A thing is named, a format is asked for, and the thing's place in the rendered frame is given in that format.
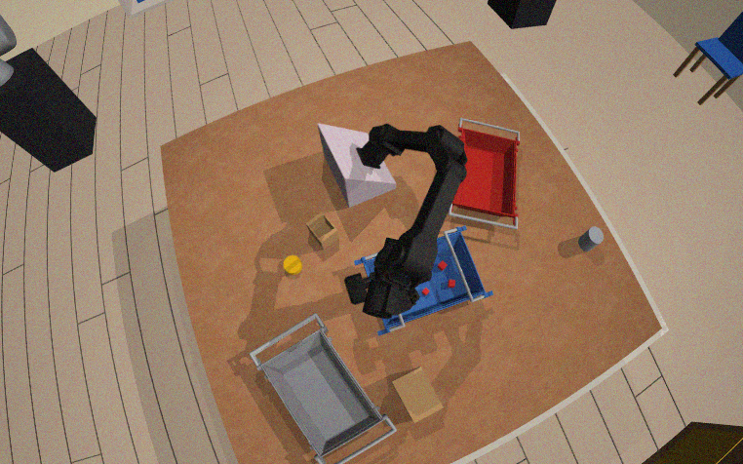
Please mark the yellow cylinder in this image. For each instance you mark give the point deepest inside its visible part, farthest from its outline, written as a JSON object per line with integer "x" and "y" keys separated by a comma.
{"x": 292, "y": 264}

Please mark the small tan open box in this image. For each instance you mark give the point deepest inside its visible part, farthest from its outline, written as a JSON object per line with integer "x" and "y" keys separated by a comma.
{"x": 322, "y": 230}

